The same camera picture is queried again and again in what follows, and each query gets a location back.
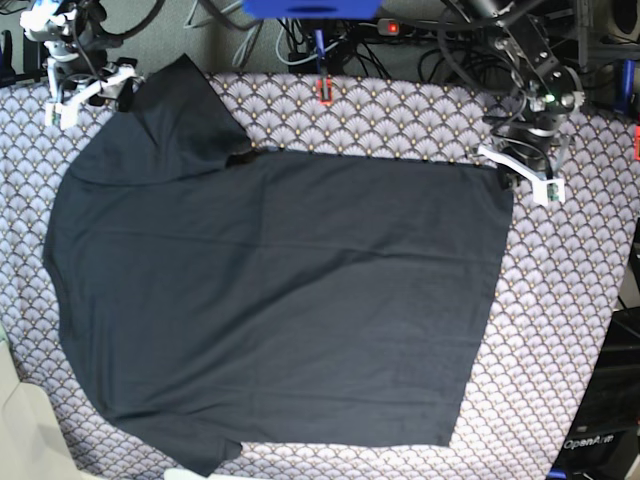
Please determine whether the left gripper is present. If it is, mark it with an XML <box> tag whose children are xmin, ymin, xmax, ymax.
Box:
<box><xmin>477</xmin><ymin>134</ymin><xmax>570</xmax><ymax>191</ymax></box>

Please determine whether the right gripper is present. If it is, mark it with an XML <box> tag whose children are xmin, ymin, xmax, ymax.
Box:
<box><xmin>46</xmin><ymin>57</ymin><xmax>137</xmax><ymax>113</ymax></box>

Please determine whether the dark navy T-shirt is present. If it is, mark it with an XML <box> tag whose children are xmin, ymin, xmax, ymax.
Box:
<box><xmin>43</xmin><ymin>57</ymin><xmax>514</xmax><ymax>475</ymax></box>

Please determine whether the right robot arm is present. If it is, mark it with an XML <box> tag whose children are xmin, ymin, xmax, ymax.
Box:
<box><xmin>20</xmin><ymin>1</ymin><xmax>139</xmax><ymax>125</ymax></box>

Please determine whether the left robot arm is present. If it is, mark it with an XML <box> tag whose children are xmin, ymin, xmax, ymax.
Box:
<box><xmin>448</xmin><ymin>1</ymin><xmax>584</xmax><ymax>199</ymax></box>

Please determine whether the fan-patterned tablecloth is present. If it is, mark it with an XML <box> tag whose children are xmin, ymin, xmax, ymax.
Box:
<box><xmin>1</xmin><ymin>74</ymin><xmax>639</xmax><ymax>479</ymax></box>

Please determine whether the blue clamp at right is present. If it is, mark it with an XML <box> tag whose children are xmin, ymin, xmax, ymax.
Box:
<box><xmin>614</xmin><ymin>60</ymin><xmax>635</xmax><ymax>115</ymax></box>

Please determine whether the red clamp at right edge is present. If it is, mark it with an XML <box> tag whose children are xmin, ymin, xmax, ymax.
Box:
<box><xmin>634</xmin><ymin>125</ymin><xmax>640</xmax><ymax>161</ymax></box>

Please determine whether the white power strip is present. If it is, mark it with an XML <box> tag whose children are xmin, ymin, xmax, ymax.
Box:
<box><xmin>375</xmin><ymin>17</ymin><xmax>441</xmax><ymax>39</ymax></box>

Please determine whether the black OpenArm box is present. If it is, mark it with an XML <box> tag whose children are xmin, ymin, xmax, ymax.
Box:
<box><xmin>547</xmin><ymin>307</ymin><xmax>639</xmax><ymax>479</ymax></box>

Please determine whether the beige cardboard box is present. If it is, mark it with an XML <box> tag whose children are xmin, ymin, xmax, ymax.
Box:
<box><xmin>1</xmin><ymin>341</ymin><xmax>82</xmax><ymax>479</ymax></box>

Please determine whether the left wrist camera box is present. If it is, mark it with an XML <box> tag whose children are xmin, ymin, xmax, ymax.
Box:
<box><xmin>531</xmin><ymin>178</ymin><xmax>566</xmax><ymax>206</ymax></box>

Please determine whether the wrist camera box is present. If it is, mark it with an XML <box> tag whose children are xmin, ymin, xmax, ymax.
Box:
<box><xmin>44</xmin><ymin>103</ymin><xmax>78</xmax><ymax>130</ymax></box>
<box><xmin>531</xmin><ymin>178</ymin><xmax>566</xmax><ymax>206</ymax></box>

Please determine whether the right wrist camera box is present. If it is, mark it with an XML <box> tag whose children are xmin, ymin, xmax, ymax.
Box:
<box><xmin>44</xmin><ymin>103</ymin><xmax>78</xmax><ymax>130</ymax></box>

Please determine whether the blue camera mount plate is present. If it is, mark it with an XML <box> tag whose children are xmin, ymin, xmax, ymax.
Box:
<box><xmin>243</xmin><ymin>0</ymin><xmax>382</xmax><ymax>19</ymax></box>

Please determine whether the blue-handled red clamp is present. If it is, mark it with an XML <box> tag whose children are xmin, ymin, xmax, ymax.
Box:
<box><xmin>314</xmin><ymin>29</ymin><xmax>333</xmax><ymax>106</ymax></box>

